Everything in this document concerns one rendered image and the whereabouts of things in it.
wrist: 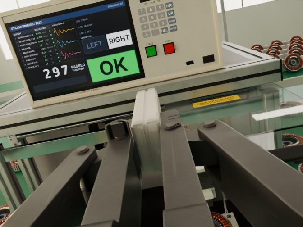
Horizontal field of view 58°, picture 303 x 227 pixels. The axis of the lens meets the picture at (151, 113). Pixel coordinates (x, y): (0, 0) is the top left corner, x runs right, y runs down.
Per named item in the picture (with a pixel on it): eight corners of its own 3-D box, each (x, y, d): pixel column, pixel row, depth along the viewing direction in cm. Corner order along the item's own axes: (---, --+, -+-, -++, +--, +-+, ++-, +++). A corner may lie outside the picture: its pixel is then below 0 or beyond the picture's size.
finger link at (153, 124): (144, 123, 14) (158, 120, 14) (146, 88, 20) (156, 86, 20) (156, 173, 15) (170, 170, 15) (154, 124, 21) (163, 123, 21)
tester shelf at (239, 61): (282, 80, 57) (282, 59, 55) (-24, 143, 61) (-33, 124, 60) (227, 53, 98) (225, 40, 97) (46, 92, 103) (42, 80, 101)
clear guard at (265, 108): (367, 175, 35) (369, 133, 33) (181, 208, 36) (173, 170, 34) (265, 101, 66) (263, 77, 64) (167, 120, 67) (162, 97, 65)
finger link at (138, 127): (156, 173, 15) (143, 176, 15) (154, 124, 21) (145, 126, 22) (144, 123, 14) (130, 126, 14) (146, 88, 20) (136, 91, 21)
